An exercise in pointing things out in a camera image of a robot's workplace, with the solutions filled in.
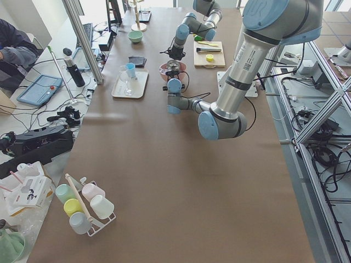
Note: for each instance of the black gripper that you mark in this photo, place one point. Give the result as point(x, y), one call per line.
point(174, 74)
point(175, 53)

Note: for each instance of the metal ice scoop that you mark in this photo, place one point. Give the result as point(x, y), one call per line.
point(173, 65)

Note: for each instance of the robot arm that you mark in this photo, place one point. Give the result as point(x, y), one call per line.
point(190, 24)
point(265, 24)

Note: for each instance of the blue cup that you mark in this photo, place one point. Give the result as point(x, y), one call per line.
point(131, 70)

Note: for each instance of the wooden cup stand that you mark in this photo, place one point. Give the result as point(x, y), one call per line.
point(137, 26)

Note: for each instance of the white cup rack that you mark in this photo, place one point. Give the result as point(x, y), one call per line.
point(88, 209)

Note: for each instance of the pink bowl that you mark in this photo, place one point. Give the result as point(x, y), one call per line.
point(163, 69)

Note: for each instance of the steel muddler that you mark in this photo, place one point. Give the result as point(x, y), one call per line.
point(208, 50)

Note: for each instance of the bamboo cutting board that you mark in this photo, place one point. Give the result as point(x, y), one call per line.
point(200, 58)

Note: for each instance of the yellow plastic knife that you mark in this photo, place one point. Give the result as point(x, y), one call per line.
point(207, 43)

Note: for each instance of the green lime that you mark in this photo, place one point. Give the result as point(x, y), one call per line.
point(197, 38)

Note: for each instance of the lemon half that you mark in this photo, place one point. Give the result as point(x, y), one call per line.
point(209, 57)

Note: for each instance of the grey folded cloth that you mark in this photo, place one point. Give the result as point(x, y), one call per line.
point(139, 61)

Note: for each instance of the cream serving tray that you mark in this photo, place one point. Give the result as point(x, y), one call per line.
point(136, 85)

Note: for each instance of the green bowl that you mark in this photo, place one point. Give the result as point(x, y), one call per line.
point(135, 36)

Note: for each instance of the clear wine glass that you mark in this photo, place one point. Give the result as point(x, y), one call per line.
point(124, 78)

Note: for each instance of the black glass tray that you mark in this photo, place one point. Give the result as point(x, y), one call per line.
point(144, 16)

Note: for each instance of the black keyboard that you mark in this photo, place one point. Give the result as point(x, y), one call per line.
point(89, 30)

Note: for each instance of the blue teach pendant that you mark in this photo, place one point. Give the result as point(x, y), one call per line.
point(80, 60)
point(40, 91)

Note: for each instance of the black water bottle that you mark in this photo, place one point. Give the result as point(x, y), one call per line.
point(74, 71)

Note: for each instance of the black bag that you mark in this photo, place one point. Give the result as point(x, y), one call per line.
point(36, 145)

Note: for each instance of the person in dark jacket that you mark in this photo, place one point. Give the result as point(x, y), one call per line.
point(18, 54)

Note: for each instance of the aluminium frame post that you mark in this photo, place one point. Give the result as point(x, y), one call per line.
point(73, 15)

